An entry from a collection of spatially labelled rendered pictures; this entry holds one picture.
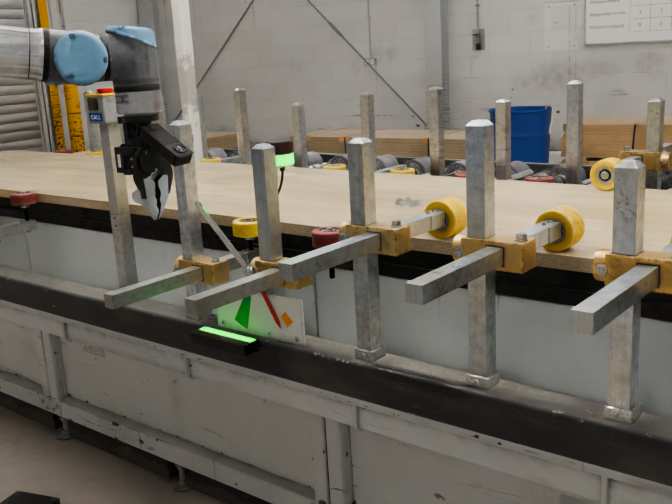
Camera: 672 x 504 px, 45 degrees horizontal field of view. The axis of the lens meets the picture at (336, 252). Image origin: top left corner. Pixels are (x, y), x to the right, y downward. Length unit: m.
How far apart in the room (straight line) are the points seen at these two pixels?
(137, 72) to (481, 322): 0.80
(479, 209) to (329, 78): 8.78
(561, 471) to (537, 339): 0.28
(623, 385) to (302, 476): 1.12
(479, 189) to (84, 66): 0.70
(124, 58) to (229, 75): 9.45
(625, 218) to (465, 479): 0.85
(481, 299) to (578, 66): 7.44
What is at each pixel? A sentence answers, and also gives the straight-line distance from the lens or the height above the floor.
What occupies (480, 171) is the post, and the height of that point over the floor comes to 1.08.
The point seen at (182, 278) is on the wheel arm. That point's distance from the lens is 1.83.
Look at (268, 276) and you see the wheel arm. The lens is 1.65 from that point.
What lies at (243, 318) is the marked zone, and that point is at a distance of 1.80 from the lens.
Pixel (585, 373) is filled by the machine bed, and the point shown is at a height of 0.67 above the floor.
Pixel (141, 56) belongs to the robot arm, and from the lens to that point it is 1.65.
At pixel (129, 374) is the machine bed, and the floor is 0.33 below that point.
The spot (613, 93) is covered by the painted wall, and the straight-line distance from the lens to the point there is 8.71.
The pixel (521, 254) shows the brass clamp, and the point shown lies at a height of 0.95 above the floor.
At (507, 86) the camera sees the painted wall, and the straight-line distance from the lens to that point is 9.06.
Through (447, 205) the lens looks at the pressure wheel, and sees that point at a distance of 1.68.
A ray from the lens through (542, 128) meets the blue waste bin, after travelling 7.22.
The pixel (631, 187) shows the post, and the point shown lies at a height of 1.07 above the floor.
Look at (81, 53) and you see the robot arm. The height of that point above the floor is 1.31.
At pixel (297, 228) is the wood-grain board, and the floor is 0.89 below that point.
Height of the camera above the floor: 1.29
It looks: 14 degrees down
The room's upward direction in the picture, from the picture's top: 3 degrees counter-clockwise
